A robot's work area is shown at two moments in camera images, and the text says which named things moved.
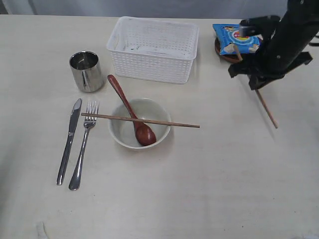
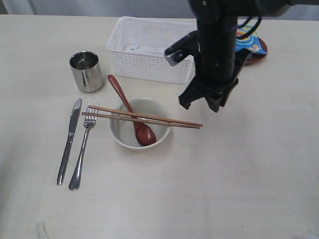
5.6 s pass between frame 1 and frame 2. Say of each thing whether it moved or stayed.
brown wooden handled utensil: stayed
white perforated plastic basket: stayed
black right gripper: moved
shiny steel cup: stayed
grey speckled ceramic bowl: stayed
